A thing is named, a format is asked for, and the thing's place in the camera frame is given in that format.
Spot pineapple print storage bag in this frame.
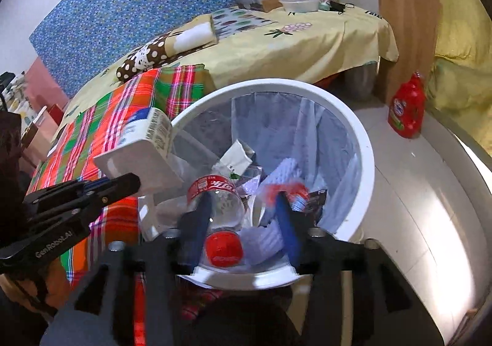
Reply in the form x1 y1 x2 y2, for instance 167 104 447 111
4 75 37 131

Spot yellow curtain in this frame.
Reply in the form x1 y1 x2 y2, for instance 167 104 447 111
369 0 492 147

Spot clear plastic bin liner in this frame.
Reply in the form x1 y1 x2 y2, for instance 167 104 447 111
169 90 360 266

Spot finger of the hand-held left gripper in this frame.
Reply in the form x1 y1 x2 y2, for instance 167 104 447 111
23 177 112 209
27 173 141 227

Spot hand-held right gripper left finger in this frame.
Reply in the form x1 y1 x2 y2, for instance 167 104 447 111
40 192 214 346

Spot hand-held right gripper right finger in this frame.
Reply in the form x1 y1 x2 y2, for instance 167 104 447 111
274 192 452 346

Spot cream paper carton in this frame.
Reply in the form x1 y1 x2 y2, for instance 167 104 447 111
219 139 256 181

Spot small printed cardboard box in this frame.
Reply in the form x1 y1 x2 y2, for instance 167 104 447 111
93 107 184 205

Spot dark snack wrapper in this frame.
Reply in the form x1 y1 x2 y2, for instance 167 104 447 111
304 188 327 224

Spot leaf print pillow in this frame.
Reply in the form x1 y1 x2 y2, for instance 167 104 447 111
211 8 281 37

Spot pink cabinet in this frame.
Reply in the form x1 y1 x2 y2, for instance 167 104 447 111
21 104 64 162

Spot red snack wrapper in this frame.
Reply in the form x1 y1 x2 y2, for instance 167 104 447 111
265 182 310 212

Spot yellow pineapple print bed sheet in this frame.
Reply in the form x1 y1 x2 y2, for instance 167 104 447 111
61 4 398 120

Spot wooden board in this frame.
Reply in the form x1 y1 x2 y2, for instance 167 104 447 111
375 0 441 104

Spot white plastic bowl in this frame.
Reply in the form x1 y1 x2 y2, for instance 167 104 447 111
279 0 320 13

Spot colourful plaid blanket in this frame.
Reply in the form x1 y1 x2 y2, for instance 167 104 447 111
27 65 227 346

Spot blue floral headboard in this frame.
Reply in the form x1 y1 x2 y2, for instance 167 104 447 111
29 0 241 98

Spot person's left forearm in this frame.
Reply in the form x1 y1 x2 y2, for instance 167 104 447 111
0 265 77 316

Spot brown polka dot pillow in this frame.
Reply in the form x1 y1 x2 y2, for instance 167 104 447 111
116 14 218 82

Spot red detergent bottle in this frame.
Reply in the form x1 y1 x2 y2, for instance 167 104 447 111
387 71 425 139

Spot white round trash bin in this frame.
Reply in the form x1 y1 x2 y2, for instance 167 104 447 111
136 79 375 290

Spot clear plastic bottle red cap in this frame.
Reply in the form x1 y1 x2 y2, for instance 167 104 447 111
186 174 247 268

